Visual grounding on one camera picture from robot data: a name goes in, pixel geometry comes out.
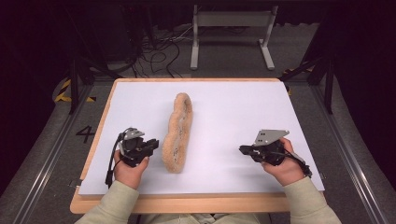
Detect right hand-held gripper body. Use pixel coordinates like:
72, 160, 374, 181
251, 129, 290, 167

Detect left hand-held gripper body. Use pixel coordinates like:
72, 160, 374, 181
118, 127, 149, 168

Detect tan plush pad black lining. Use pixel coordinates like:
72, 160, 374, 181
161, 91, 194, 175

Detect person's right hand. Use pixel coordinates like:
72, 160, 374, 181
261, 136, 308, 188

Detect person's left hand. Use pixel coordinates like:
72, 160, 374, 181
112, 149, 150, 190

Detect white table mat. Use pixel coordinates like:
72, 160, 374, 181
78, 81, 325, 196

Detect wooden table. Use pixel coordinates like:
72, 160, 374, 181
69, 77, 326, 215

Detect person's beige clothing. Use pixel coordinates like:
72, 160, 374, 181
137, 213, 273, 224

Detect black metal stand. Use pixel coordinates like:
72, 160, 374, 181
278, 55, 336, 116
66, 6, 123, 115

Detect left hand-held gripper black cable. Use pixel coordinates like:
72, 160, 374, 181
105, 133, 126, 189

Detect hand-held gripper black cable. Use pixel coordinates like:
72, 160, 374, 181
281, 147, 314, 179
105, 133, 126, 189

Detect right hand-held gripper black cable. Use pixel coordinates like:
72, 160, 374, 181
281, 147, 314, 179

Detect grey metal floor rail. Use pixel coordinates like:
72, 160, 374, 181
12, 83, 94, 224
311, 83, 390, 224

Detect tangle of black floor cables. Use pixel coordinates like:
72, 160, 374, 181
130, 26, 194, 79

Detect white metal table frame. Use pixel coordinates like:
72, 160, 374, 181
190, 4, 279, 71

